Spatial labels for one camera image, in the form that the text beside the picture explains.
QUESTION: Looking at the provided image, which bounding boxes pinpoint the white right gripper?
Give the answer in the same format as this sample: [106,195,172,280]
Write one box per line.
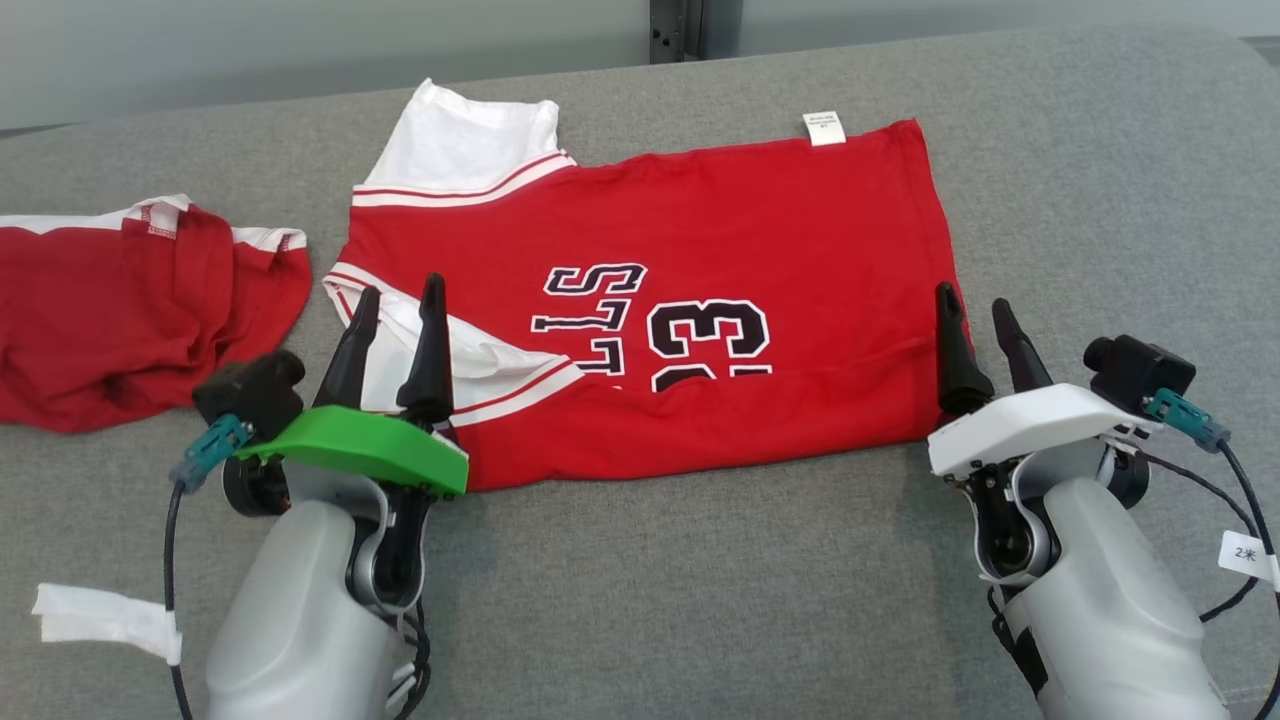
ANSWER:
[927,281,1164,479]

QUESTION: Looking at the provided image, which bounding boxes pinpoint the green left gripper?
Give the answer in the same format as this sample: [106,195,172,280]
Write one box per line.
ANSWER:
[235,272,469,499]

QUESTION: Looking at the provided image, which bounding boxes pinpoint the red basketball jersey white sleeves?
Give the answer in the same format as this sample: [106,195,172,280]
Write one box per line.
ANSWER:
[322,78,969,493]

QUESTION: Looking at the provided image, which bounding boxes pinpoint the red shorts white side stripe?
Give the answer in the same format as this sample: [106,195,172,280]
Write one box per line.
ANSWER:
[0,193,314,434]

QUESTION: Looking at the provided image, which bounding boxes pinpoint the grey fabric sofa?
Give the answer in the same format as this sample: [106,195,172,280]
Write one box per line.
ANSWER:
[0,25,1280,720]

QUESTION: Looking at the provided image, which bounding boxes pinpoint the left black cable teal connector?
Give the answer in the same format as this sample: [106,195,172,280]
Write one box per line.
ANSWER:
[163,413,253,720]

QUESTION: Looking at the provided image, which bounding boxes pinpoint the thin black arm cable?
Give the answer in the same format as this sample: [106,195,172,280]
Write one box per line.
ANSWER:
[385,600,433,720]

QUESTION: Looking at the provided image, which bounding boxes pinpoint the white printed cable tag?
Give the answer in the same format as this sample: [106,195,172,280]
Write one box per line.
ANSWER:
[1218,530,1280,591]

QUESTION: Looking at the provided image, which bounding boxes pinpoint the white tape cable label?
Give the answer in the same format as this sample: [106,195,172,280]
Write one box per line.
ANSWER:
[32,583,184,666]

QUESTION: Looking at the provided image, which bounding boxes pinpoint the dark slotted metal post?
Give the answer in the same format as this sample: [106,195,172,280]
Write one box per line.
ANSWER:
[649,0,704,64]

